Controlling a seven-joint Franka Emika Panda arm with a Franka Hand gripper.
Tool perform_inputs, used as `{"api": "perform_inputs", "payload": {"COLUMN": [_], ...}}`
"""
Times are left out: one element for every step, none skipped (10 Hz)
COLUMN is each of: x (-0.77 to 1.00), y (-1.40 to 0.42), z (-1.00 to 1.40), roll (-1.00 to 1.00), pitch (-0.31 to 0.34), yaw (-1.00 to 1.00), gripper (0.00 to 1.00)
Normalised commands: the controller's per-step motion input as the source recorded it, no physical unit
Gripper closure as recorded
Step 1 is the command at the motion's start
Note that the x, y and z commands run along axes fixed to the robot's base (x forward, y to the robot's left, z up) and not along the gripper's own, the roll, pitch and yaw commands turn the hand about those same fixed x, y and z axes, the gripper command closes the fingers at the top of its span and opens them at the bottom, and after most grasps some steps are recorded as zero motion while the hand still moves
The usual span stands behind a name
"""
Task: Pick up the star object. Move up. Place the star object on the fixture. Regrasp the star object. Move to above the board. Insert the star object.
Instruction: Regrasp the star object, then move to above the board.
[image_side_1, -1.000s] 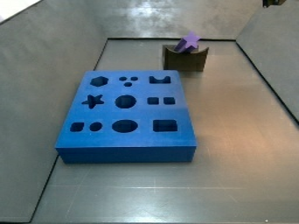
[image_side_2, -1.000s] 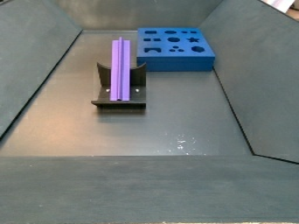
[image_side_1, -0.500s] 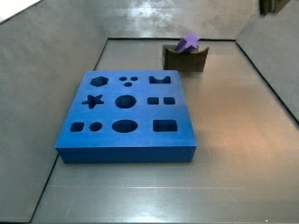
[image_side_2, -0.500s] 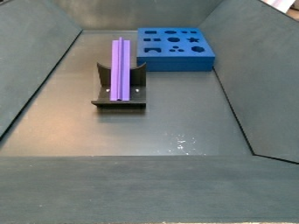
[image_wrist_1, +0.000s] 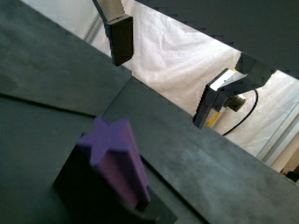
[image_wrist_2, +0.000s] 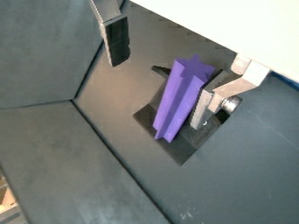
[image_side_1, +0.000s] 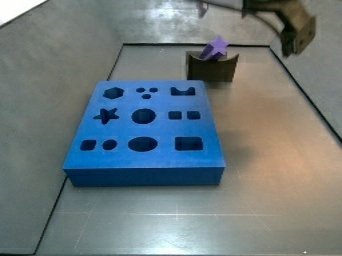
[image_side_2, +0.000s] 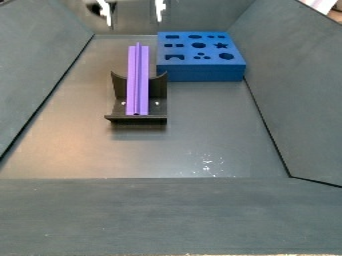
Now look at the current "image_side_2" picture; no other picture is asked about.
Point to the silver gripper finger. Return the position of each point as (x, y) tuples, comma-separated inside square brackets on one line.
[(106, 11), (160, 8)]

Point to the purple star-profile bar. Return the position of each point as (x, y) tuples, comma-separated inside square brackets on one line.
[(138, 80)]

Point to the dark curved cradle fixture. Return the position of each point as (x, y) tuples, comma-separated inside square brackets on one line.
[(157, 115)]

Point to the blue shape-sorter block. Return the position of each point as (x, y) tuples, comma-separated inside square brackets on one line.
[(200, 56)]

